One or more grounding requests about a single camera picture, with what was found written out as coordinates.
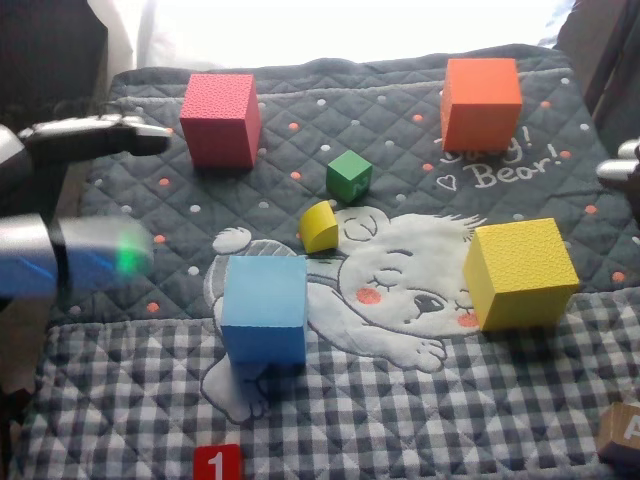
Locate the dark background furniture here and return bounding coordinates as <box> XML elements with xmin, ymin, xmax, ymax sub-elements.
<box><xmin>551</xmin><ymin>0</ymin><xmax>640</xmax><ymax>157</ymax></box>
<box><xmin>0</xmin><ymin>0</ymin><xmax>110</xmax><ymax>126</ymax></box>

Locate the small red number cube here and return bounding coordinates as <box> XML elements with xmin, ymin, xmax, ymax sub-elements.
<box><xmin>193</xmin><ymin>443</ymin><xmax>244</xmax><ymax>480</ymax></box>

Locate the orange foam cube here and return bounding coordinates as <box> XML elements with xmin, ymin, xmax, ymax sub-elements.
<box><xmin>440</xmin><ymin>57</ymin><xmax>524</xmax><ymax>153</ymax></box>

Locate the small green number cube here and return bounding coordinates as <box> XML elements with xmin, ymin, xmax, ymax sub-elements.
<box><xmin>325</xmin><ymin>150</ymin><xmax>374</xmax><ymax>204</ymax></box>

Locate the blue foam cube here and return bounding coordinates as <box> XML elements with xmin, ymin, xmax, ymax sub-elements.
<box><xmin>219</xmin><ymin>254</ymin><xmax>309</xmax><ymax>367</ymax></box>

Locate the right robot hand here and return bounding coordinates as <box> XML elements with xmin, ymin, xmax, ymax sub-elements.
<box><xmin>596</xmin><ymin>139</ymin><xmax>640</xmax><ymax>227</ymax></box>

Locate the red foam cube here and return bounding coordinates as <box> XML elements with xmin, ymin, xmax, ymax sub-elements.
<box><xmin>178</xmin><ymin>72</ymin><xmax>263</xmax><ymax>170</ymax></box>

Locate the small brown letter cube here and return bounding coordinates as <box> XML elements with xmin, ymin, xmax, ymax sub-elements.
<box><xmin>596</xmin><ymin>401</ymin><xmax>640</xmax><ymax>472</ymax></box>

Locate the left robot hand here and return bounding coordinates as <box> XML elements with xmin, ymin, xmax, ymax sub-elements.
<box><xmin>0</xmin><ymin>113</ymin><xmax>174</xmax><ymax>302</ymax></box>

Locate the grey quilt with bear print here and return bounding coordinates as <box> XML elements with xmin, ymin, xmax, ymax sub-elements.
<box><xmin>9</xmin><ymin>45</ymin><xmax>640</xmax><ymax>480</ymax></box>

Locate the yellow quarter-round block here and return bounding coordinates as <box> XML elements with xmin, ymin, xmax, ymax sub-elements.
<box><xmin>298</xmin><ymin>199</ymin><xmax>342</xmax><ymax>255</ymax></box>

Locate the yellow foam cube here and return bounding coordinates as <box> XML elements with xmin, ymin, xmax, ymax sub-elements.
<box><xmin>462</xmin><ymin>217</ymin><xmax>582</xmax><ymax>333</ymax></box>

